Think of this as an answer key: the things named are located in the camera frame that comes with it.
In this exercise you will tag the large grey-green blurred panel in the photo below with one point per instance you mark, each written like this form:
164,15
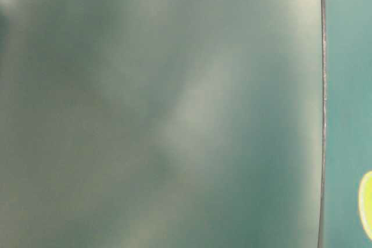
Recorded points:
161,123

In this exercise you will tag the yellow-green round object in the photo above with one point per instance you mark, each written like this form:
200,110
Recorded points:
365,203

